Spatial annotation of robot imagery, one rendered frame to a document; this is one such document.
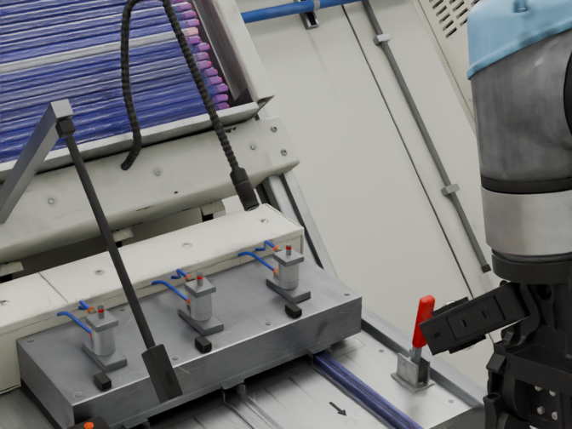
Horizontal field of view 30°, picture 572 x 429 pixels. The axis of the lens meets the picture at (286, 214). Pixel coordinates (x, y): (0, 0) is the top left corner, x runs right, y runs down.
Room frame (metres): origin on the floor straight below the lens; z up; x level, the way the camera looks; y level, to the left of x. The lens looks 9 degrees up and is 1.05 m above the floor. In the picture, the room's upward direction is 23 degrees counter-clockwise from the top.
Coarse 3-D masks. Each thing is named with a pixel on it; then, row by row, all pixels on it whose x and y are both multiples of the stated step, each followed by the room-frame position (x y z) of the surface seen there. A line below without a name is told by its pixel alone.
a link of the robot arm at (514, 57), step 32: (512, 0) 0.58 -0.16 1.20; (544, 0) 0.57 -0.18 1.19; (480, 32) 0.59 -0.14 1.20; (512, 32) 0.58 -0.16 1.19; (544, 32) 0.57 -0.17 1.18; (480, 64) 0.60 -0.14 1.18; (512, 64) 0.59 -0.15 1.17; (544, 64) 0.58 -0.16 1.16; (480, 96) 0.61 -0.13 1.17; (512, 96) 0.59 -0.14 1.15; (544, 96) 0.58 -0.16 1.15; (480, 128) 0.62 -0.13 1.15; (512, 128) 0.60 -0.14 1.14; (544, 128) 0.59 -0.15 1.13; (480, 160) 0.64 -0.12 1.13; (512, 160) 0.61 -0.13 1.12; (544, 160) 0.60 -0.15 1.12; (512, 192) 0.62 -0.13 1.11
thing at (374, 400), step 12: (324, 360) 1.14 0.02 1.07; (336, 372) 1.12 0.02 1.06; (348, 372) 1.12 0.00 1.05; (348, 384) 1.11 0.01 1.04; (360, 384) 1.11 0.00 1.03; (360, 396) 1.10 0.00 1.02; (372, 396) 1.09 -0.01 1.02; (372, 408) 1.09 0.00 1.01; (384, 408) 1.07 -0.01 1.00; (396, 408) 1.08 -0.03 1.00; (396, 420) 1.06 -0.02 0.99; (408, 420) 1.06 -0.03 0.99
